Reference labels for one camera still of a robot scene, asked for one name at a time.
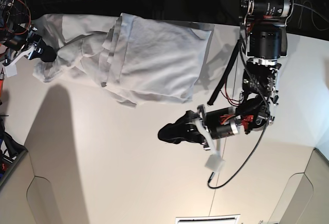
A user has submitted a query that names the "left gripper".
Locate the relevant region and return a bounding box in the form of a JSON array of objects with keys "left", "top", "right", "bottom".
[{"left": 158, "top": 105, "right": 242, "bottom": 144}]

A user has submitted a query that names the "white t-shirt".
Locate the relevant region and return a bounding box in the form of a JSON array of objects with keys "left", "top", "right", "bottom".
[{"left": 33, "top": 13, "right": 211, "bottom": 107}]

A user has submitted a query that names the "orange handled screwdriver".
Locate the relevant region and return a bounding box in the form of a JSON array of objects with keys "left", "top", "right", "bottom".
[{"left": 0, "top": 73, "right": 5, "bottom": 98}]

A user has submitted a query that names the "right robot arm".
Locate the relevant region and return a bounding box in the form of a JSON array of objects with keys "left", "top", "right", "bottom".
[{"left": 1, "top": 0, "right": 57, "bottom": 66}]

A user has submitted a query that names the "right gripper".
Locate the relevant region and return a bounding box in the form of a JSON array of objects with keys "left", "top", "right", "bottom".
[{"left": 4, "top": 29, "right": 57, "bottom": 63}]

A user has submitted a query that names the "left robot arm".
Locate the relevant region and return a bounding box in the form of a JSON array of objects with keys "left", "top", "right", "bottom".
[{"left": 158, "top": 0, "right": 293, "bottom": 149}]

